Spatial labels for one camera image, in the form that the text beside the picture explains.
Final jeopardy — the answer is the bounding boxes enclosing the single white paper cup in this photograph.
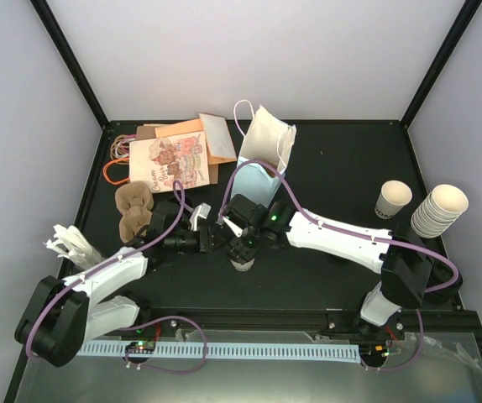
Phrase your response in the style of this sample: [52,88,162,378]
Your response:
[375,180,412,219]
[231,259,254,272]

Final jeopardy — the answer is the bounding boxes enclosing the brown pulp cup carrier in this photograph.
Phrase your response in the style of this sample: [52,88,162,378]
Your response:
[115,181,154,243]

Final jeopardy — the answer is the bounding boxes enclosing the light blue paper bag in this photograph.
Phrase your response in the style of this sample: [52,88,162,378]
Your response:
[230,106,296,207]

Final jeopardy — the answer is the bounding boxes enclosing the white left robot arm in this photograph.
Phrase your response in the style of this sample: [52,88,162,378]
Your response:
[14,201,219,367]

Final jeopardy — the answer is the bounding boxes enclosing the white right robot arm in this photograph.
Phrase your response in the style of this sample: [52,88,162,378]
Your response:
[218,194,461,339]

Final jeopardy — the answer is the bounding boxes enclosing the illustrated greeting card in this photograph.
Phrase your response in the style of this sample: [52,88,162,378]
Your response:
[128,131,211,193]

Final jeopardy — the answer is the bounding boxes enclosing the brown cardboard sleeve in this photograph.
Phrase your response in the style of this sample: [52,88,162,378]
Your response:
[135,123,162,141]

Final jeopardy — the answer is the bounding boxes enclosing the rubber bands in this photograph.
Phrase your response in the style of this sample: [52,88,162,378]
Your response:
[102,134,136,186]

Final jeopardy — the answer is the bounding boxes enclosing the white plastic cutlery pile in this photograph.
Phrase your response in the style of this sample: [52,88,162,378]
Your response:
[45,224,105,271]

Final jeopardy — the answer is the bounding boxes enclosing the stack of white paper cups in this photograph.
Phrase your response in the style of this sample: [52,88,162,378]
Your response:
[411,184,469,238]

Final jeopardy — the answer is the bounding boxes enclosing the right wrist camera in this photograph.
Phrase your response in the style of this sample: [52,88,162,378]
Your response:
[217,214,244,238]

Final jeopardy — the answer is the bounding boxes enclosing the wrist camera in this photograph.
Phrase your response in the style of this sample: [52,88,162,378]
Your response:
[190,203,211,232]
[217,214,244,238]

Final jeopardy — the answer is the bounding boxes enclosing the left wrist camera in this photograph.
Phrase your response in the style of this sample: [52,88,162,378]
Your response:
[190,203,211,232]

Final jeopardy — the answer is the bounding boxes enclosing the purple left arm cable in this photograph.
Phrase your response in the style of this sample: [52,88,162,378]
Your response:
[24,180,209,374]

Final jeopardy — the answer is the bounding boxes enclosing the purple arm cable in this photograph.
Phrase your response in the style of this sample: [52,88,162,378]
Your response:
[217,159,462,374]
[24,180,209,374]

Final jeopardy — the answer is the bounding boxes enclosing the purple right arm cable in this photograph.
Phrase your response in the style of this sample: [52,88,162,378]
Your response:
[217,159,462,374]

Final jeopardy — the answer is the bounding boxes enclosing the light blue cable duct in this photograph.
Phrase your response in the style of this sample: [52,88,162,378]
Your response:
[77,340,360,364]

